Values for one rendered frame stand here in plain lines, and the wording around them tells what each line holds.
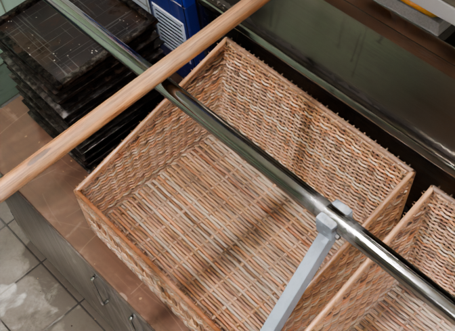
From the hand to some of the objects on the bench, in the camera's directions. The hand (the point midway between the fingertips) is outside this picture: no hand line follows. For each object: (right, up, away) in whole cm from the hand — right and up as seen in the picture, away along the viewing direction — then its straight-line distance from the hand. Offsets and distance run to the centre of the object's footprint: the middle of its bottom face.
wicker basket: (+61, +7, +75) cm, 96 cm away
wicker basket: (+100, -26, +45) cm, 113 cm away
